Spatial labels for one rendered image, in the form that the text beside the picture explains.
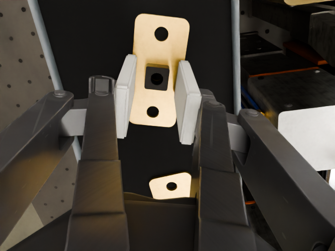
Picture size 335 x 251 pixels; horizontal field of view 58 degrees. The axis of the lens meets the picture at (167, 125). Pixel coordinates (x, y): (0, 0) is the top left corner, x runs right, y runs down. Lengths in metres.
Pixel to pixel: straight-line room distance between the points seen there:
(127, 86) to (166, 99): 0.08
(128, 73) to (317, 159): 0.25
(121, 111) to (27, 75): 0.62
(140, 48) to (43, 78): 0.55
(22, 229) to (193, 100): 2.00
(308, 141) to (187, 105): 0.21
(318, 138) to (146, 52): 0.21
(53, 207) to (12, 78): 0.38
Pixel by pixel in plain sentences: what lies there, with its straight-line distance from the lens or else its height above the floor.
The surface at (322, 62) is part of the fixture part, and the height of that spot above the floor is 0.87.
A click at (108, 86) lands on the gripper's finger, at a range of 0.15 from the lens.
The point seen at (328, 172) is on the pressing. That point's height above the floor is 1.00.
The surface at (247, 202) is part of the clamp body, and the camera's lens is 0.61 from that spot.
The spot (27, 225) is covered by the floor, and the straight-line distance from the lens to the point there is 2.09.
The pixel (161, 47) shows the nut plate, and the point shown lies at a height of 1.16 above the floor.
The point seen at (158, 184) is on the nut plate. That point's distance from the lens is 0.27.
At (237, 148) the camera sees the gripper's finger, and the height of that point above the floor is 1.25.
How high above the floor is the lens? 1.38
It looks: 64 degrees down
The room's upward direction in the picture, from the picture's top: 176 degrees clockwise
